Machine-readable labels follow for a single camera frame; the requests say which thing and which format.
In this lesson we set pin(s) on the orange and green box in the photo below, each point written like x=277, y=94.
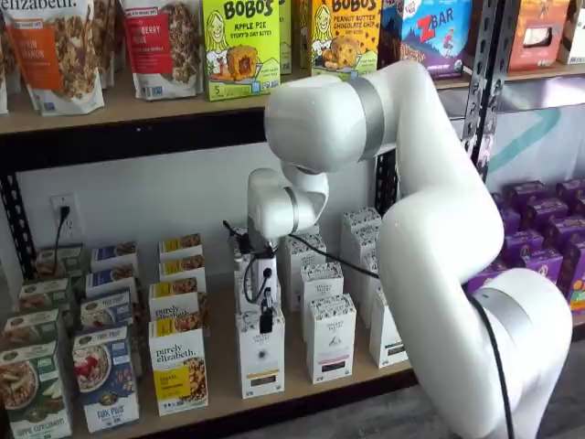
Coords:
x=578, y=295

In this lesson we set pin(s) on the orange snack box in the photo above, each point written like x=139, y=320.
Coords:
x=535, y=32

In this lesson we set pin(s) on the white snack box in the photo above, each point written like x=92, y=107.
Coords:
x=577, y=32

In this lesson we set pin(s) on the green Bobo's apple pie box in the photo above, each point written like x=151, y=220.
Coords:
x=285, y=36
x=237, y=46

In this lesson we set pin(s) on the purely elizabeth yellow white box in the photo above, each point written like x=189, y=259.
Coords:
x=180, y=244
x=176, y=366
x=180, y=270
x=173, y=302

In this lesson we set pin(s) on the green apple cinnamon oatmeal box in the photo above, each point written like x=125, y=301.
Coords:
x=43, y=295
x=68, y=263
x=32, y=393
x=29, y=327

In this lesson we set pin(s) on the wooden shelf board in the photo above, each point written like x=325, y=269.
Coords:
x=137, y=112
x=548, y=72
x=221, y=393

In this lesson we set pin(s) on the red label granola bag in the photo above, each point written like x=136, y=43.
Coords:
x=160, y=50

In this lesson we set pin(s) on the white wall outlet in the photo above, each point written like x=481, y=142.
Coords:
x=73, y=228

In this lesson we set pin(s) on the purple Annie's box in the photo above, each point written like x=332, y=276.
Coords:
x=507, y=215
x=486, y=280
x=544, y=212
x=575, y=265
x=571, y=188
x=541, y=267
x=525, y=192
x=523, y=242
x=564, y=231

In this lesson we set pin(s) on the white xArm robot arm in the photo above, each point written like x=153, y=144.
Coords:
x=434, y=228

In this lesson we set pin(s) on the white box pink strip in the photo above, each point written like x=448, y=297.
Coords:
x=331, y=347
x=292, y=274
x=322, y=285

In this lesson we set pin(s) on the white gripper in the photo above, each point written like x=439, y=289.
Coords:
x=269, y=263

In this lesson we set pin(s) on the orange label granola bag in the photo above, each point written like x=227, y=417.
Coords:
x=112, y=41
x=50, y=59

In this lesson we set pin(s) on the blue Z Bar box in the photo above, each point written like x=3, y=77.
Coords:
x=434, y=32

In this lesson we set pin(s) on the yellow Bobo's peanut butter box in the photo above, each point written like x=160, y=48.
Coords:
x=343, y=36

